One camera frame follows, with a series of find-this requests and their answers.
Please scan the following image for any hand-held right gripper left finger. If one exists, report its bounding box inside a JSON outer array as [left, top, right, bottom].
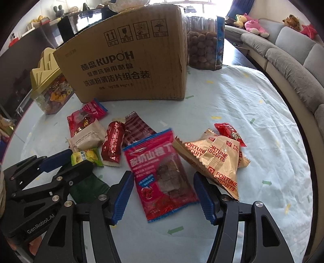
[[33, 171, 134, 263]]

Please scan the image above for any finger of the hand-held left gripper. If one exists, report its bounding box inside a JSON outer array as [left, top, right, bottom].
[[5, 149, 73, 181], [11, 160, 94, 203]]

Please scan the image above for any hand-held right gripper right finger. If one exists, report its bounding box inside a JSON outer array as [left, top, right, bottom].
[[194, 172, 291, 263]]

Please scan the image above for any dark green snack packet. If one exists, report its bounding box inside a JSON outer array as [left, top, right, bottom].
[[63, 173, 111, 204]]

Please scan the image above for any brown cardboard box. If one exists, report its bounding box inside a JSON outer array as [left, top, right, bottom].
[[53, 4, 189, 104]]

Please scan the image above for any clear jar of brown snacks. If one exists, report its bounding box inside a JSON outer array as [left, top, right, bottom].
[[183, 14, 226, 70]]

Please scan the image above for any person's left hand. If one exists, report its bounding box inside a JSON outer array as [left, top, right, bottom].
[[29, 234, 43, 254]]

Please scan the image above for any small green yellow packet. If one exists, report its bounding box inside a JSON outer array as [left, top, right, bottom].
[[70, 147, 104, 167]]

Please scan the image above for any beige snack packet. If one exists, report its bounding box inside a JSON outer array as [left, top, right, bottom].
[[66, 119, 107, 152]]

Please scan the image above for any large red blue-edged packet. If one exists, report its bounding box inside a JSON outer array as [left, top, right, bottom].
[[123, 128, 200, 223]]

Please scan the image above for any gold biscuit packet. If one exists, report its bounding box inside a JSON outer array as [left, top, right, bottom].
[[205, 129, 251, 169], [172, 134, 240, 202]]

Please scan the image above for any dark red snack packet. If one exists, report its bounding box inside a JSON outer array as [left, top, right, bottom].
[[101, 121, 126, 167]]

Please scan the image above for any red packet with blue edge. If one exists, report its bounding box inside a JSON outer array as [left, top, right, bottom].
[[67, 99, 109, 138]]

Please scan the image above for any candy jar with golden lid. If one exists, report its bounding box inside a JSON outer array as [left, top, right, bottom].
[[30, 48, 75, 115]]

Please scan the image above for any maroon striped snack packet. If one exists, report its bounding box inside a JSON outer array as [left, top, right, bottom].
[[124, 111, 157, 147]]

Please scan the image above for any small red snack packet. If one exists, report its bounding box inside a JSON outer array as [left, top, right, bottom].
[[214, 123, 247, 147]]

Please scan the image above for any black television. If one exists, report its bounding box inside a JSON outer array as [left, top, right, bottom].
[[0, 25, 61, 119]]

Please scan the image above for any white printed cloth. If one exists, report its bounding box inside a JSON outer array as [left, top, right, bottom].
[[6, 64, 314, 263]]

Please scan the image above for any black piano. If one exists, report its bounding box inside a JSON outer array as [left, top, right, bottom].
[[57, 7, 119, 49]]

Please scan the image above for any white tiered snack stand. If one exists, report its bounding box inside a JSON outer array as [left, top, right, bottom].
[[108, 0, 150, 12]]

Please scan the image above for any grey sofa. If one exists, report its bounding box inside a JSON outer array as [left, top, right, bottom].
[[224, 18, 324, 144]]

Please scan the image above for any pink plush toy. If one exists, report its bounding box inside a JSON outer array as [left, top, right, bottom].
[[243, 13, 270, 38]]

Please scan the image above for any yellow plush toy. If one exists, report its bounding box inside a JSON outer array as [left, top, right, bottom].
[[233, 14, 247, 28]]

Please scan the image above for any dark blue curtain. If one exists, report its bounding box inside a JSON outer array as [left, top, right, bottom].
[[226, 0, 244, 19]]

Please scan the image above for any brown plush toy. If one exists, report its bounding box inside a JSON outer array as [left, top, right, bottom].
[[282, 14, 303, 32]]

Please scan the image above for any red star pillow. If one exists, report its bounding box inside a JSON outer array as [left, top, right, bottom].
[[300, 24, 321, 41]]

